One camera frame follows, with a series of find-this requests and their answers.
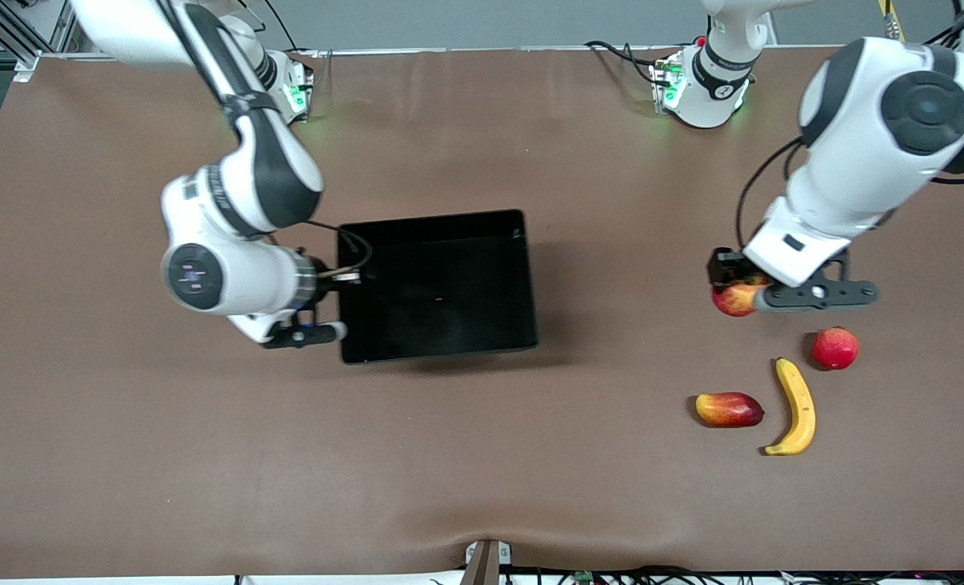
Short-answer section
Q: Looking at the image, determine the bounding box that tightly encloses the black base power cable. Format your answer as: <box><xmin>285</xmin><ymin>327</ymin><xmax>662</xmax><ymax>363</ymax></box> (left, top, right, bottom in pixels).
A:
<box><xmin>585</xmin><ymin>39</ymin><xmax>661</xmax><ymax>86</ymax></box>

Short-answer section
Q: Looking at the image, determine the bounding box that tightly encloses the thin black cable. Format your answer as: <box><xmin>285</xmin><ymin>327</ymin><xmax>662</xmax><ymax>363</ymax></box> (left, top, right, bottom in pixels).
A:
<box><xmin>248</xmin><ymin>0</ymin><xmax>298</xmax><ymax>51</ymax></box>

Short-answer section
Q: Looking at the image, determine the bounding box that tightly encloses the red yellow apple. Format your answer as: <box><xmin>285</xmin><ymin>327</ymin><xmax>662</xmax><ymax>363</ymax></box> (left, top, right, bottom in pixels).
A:
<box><xmin>711</xmin><ymin>276</ymin><xmax>768</xmax><ymax>319</ymax></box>

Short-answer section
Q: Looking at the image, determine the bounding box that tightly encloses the red yellow mango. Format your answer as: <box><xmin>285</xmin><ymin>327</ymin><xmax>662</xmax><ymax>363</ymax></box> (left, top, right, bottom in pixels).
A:
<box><xmin>695</xmin><ymin>392</ymin><xmax>765</xmax><ymax>429</ymax></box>

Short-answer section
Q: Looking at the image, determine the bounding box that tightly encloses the grey metal bracket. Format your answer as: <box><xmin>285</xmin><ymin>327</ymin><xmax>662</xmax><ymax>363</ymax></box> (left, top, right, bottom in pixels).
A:
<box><xmin>464</xmin><ymin>539</ymin><xmax>512</xmax><ymax>585</ymax></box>

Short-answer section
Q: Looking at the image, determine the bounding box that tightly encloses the yellow banana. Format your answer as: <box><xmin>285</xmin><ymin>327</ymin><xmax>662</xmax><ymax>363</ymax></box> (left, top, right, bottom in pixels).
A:
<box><xmin>764</xmin><ymin>357</ymin><xmax>817</xmax><ymax>457</ymax></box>

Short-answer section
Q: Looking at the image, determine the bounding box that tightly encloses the aluminium frame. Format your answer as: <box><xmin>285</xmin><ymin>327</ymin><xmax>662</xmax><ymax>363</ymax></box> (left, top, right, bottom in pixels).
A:
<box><xmin>0</xmin><ymin>0</ymin><xmax>76</xmax><ymax>82</ymax></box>

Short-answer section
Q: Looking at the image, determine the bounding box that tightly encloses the round red fruit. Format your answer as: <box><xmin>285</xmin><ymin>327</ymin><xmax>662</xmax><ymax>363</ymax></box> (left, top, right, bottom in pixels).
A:
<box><xmin>811</xmin><ymin>326</ymin><xmax>861</xmax><ymax>371</ymax></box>

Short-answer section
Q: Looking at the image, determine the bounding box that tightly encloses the black plastic box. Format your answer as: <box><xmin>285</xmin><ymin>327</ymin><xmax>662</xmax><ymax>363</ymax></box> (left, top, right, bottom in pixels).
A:
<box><xmin>337</xmin><ymin>209</ymin><xmax>541</xmax><ymax>366</ymax></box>

